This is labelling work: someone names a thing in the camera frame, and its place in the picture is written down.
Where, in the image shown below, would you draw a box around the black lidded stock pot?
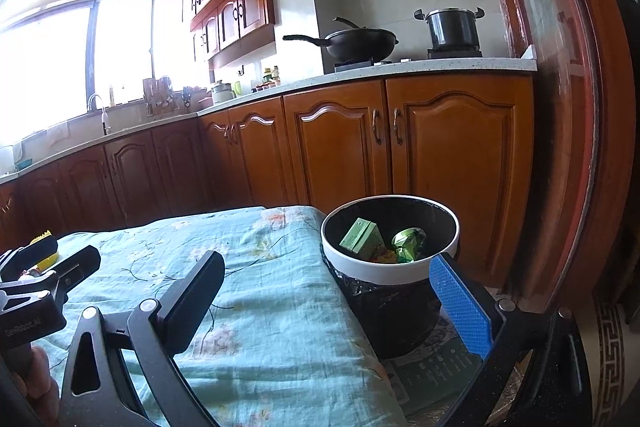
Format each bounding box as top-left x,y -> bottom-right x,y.
413,6 -> 485,50

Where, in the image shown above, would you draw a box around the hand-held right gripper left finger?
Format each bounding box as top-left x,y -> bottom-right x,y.
59,250 -> 226,427

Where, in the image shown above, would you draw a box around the brown wooden lower cabinets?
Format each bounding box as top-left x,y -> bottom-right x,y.
0,74 -> 537,290

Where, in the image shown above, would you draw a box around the kitchen window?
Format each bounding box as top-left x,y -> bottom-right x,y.
0,0 -> 197,150

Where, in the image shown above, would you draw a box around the wooden knife block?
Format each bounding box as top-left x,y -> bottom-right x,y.
142,76 -> 176,116

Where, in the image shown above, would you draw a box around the green wrapper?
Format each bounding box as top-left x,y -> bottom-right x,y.
391,228 -> 427,263

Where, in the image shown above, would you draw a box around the light green floral tablecloth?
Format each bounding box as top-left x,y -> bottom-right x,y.
30,205 -> 412,427

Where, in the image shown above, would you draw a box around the pale green rice cooker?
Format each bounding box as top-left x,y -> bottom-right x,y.
208,80 -> 236,106

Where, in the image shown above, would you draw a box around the key-pattern border rug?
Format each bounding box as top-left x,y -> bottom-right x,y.
591,291 -> 627,410

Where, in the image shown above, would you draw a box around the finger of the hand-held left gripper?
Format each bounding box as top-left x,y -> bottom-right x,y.
46,245 -> 102,304
0,247 -> 50,281

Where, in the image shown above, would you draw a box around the white-rimmed bin with black bag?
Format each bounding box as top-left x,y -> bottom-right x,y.
320,195 -> 460,361

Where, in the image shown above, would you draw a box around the chrome sink faucet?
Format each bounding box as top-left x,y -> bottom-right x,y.
87,93 -> 110,136

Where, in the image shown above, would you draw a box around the red-brown wooden door frame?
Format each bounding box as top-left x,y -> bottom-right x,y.
472,0 -> 640,310

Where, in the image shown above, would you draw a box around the small green carton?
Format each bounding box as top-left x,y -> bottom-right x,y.
339,217 -> 386,258

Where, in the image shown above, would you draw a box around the person's left hand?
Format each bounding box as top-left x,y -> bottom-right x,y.
21,346 -> 62,427

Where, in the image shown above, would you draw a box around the yellow foam fruit net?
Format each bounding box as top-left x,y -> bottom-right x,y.
29,230 -> 62,271

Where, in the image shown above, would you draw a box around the row of condiment bottles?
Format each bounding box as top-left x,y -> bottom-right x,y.
251,65 -> 281,92

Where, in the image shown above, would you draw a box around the gas stove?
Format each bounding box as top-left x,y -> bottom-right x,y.
333,48 -> 484,74

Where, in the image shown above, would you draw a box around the black wok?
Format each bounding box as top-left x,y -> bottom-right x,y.
282,16 -> 400,64

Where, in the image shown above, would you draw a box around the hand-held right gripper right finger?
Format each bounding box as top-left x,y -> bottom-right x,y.
428,252 -> 597,427

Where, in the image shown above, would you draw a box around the speckled white countertop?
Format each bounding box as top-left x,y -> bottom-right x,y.
0,56 -> 539,186

